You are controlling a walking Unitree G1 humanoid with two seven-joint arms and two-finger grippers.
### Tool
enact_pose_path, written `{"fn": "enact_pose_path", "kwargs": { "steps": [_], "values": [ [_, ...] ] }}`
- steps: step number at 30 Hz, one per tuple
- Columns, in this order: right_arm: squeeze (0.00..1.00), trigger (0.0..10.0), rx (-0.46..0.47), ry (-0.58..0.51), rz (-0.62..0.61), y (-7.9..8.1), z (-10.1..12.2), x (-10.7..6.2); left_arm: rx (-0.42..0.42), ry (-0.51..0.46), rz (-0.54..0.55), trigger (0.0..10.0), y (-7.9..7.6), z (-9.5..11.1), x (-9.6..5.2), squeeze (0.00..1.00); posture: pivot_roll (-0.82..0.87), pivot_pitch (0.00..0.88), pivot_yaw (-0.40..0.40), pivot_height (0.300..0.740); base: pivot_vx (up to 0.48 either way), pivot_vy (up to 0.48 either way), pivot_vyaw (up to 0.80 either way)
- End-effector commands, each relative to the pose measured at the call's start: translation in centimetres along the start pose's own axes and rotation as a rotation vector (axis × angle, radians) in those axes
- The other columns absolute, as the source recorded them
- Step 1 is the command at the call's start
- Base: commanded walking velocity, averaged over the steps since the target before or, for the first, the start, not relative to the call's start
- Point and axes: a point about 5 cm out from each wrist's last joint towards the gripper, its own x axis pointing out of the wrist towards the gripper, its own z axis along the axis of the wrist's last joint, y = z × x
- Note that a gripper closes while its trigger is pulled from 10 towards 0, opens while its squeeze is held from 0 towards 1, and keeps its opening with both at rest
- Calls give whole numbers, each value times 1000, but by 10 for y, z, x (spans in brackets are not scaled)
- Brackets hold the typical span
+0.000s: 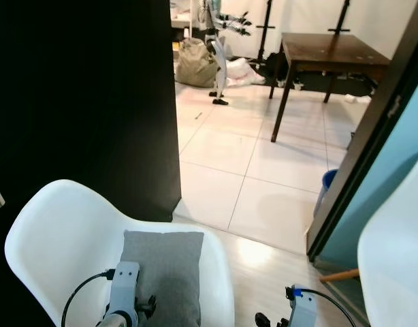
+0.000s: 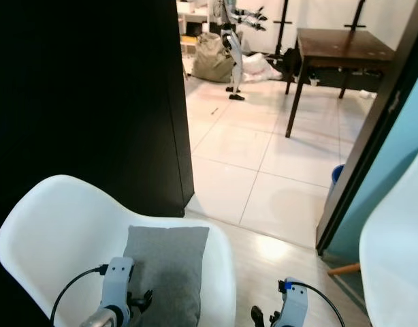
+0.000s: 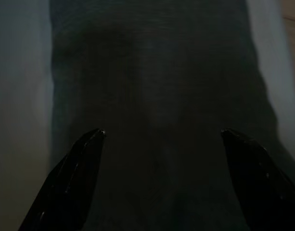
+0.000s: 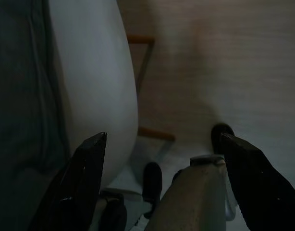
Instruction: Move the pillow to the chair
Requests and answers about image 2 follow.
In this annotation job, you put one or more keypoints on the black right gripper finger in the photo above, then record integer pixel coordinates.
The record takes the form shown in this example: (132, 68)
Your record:
(257, 318)

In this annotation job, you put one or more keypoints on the grey pillow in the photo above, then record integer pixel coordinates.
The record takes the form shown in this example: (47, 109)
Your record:
(171, 266)

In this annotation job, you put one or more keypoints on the white plastic chair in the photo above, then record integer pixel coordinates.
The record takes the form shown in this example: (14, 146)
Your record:
(59, 218)
(396, 252)

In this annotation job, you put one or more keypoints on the blue bin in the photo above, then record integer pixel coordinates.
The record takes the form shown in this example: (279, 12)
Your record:
(337, 178)

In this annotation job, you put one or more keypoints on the white plastic bag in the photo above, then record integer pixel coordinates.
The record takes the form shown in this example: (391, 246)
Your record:
(256, 65)

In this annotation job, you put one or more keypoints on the olive green bag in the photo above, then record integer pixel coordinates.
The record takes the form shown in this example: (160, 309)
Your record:
(210, 60)

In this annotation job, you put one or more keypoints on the black bag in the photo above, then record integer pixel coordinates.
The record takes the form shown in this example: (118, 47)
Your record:
(291, 61)

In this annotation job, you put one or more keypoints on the white humanoid robot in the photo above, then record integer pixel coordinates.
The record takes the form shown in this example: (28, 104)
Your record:
(236, 51)

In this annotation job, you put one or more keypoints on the dark wooden table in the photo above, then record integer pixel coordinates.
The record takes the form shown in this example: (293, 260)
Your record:
(338, 44)

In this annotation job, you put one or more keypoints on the white shelf unit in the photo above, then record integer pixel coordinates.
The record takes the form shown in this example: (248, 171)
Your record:
(188, 8)

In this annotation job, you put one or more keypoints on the black stand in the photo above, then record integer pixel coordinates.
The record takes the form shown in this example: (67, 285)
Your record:
(285, 13)
(359, 13)

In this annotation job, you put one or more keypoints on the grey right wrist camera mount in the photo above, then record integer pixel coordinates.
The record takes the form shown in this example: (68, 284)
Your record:
(294, 303)

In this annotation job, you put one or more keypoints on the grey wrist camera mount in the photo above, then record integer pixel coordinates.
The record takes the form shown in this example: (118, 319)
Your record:
(117, 283)
(294, 303)

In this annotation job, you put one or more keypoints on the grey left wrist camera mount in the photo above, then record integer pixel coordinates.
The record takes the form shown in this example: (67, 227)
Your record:
(117, 283)

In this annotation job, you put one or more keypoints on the dark door frame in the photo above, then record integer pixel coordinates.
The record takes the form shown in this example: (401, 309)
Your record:
(379, 116)

